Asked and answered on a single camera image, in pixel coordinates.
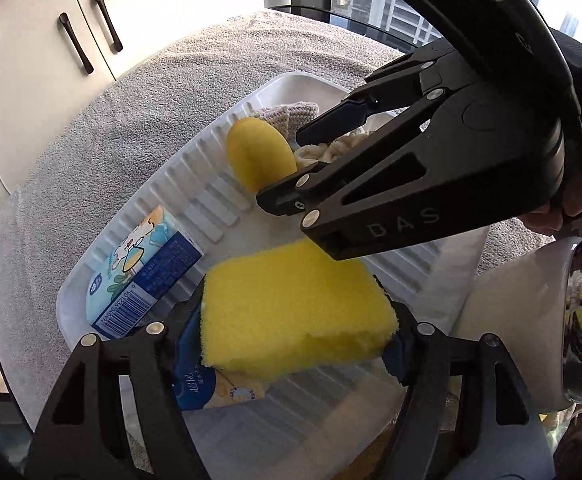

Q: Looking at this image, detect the blue yellow packet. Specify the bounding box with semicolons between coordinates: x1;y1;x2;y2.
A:
171;359;270;413

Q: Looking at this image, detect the grey high-rise building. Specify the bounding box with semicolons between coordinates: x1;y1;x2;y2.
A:
331;0;443;42

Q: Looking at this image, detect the black cabinet handle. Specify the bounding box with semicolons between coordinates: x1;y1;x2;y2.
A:
91;0;124;54
58;12;96;75

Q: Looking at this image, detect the white wall cabinet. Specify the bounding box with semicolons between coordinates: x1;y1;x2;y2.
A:
0;0;268;222

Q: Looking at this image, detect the white mug with metal lid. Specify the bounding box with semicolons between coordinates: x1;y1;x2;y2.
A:
450;236;582;407

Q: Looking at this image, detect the large yellow sponge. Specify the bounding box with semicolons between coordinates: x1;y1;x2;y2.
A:
199;237;401;384

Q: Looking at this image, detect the cream looped knit cloth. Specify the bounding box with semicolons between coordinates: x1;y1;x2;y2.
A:
293;124;388;164

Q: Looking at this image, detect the blue and white tissue pack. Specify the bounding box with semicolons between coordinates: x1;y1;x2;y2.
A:
85;204;205;340

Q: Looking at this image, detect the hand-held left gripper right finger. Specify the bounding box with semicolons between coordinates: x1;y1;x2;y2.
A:
382;304;555;480

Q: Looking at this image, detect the person's right hand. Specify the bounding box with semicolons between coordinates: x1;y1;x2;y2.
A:
523;130;582;235

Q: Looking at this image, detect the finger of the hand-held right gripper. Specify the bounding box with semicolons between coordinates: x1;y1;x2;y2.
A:
296;41;473;149
256;90;548;262

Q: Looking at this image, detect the white ribbed plastic tray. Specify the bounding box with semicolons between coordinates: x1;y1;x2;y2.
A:
56;72;493;480

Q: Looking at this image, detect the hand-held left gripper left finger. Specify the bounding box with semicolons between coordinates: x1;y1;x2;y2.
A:
27;284;213;480

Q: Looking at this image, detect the grey terry towel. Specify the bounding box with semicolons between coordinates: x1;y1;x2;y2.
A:
0;9;552;461

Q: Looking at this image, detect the yellow teardrop sponge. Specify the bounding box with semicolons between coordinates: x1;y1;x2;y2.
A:
225;116;298;195

